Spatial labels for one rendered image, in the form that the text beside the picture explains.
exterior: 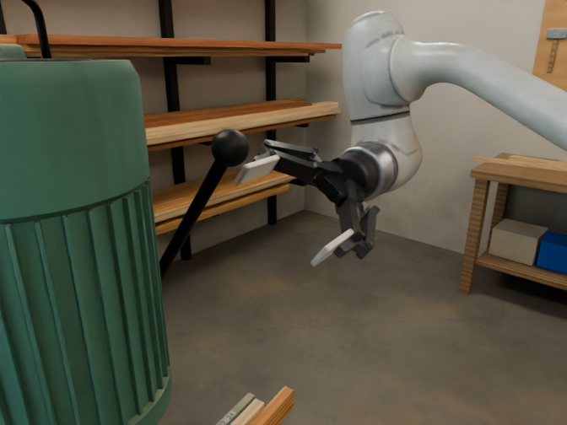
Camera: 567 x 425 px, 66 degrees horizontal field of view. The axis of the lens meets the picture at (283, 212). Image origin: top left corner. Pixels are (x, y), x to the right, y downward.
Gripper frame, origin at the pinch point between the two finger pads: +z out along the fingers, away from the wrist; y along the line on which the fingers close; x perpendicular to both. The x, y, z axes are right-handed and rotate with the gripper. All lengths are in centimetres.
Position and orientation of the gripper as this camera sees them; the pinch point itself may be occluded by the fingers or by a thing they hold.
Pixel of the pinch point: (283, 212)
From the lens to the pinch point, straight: 51.7
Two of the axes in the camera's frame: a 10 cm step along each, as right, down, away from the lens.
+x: 4.8, -6.6, -5.8
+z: -5.6, 2.8, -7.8
